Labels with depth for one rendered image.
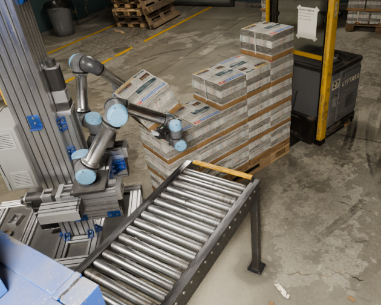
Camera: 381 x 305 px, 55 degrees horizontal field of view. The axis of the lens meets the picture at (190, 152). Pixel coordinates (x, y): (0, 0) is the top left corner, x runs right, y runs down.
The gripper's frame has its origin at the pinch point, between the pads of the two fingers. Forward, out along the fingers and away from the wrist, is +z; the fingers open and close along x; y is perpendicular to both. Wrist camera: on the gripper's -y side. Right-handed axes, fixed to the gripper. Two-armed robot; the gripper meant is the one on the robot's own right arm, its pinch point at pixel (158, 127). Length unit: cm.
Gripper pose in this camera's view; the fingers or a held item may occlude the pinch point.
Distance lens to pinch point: 258.3
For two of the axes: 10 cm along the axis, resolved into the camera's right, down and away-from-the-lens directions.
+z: -5.3, -4.2, 7.4
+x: -7.5, 6.5, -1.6
